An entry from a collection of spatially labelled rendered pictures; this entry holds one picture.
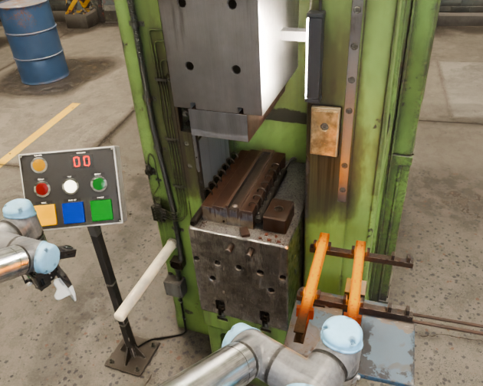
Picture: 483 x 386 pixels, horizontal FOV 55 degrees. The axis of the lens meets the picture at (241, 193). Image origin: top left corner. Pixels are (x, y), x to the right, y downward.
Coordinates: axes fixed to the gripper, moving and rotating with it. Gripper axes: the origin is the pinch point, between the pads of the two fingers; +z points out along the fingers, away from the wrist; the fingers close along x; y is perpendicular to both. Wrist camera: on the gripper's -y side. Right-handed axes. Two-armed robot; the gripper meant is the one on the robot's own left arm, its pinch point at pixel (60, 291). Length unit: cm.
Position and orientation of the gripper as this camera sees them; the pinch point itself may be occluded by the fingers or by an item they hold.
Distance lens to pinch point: 157.8
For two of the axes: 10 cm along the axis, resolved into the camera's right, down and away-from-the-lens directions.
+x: 8.7, 2.4, -4.3
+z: 0.6, 8.2, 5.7
